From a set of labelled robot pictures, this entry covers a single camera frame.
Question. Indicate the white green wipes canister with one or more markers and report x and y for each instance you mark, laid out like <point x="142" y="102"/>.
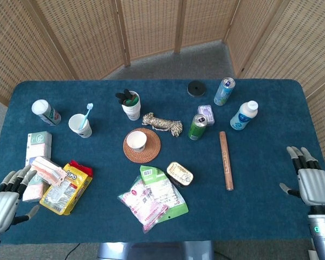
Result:
<point x="47" y="113"/>

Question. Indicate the blue toothbrush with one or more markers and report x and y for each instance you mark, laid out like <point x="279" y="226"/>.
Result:
<point x="86" y="115"/>

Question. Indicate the brown wooden stick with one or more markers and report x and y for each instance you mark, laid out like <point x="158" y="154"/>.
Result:
<point x="226" y="159"/>

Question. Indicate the green drink can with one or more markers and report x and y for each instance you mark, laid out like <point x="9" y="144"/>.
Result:
<point x="197" y="130"/>

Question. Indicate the woven bamboo folding screen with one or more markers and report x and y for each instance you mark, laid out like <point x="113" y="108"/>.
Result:
<point x="84" y="35"/>

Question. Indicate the tall paper cup stack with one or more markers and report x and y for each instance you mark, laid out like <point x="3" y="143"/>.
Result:
<point x="131" y="112"/>

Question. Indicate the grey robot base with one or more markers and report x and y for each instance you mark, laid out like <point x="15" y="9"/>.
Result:
<point x="154" y="250"/>

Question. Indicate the small purple plastic box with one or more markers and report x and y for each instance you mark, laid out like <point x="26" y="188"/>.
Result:
<point x="207" y="111"/>

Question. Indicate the white blue-flower paper cup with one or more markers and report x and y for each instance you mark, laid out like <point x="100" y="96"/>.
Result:
<point x="136" y="140"/>

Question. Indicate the light blue drink can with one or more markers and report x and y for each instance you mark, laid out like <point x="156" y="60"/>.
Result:
<point x="223" y="93"/>

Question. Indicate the round woven rattan coaster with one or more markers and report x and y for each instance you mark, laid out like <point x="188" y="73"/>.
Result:
<point x="151" y="151"/>

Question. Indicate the dark luncheon meat tin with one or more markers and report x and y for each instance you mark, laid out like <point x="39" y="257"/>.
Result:
<point x="180" y="174"/>

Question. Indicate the white milk drink bottle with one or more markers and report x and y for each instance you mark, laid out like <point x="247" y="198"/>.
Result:
<point x="242" y="117"/>

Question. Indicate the pink white sugar bag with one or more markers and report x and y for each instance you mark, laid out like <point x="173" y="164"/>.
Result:
<point x="143" y="205"/>

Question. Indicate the blue table cloth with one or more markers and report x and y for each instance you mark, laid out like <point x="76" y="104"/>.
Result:
<point x="260" y="189"/>

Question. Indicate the pink white blister pack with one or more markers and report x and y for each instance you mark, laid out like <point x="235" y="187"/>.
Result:
<point x="47" y="169"/>

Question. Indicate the leaf-print paper cup stack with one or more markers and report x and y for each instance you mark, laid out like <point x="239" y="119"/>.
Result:
<point x="81" y="131"/>

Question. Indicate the green white starch bag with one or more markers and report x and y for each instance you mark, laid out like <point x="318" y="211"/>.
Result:
<point x="168" y="192"/>

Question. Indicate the yellow Lipo snack bag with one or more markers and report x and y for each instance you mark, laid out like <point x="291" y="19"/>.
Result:
<point x="67" y="192"/>

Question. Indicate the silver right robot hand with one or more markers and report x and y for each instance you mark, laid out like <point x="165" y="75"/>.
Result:
<point x="314" y="187"/>

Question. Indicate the black round disc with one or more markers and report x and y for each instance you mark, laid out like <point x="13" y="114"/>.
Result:
<point x="196" y="88"/>

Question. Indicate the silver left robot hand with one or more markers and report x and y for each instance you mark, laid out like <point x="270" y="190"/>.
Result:
<point x="2" y="208"/>

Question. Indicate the dark green black glove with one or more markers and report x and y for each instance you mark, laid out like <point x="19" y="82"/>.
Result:
<point x="127" y="98"/>

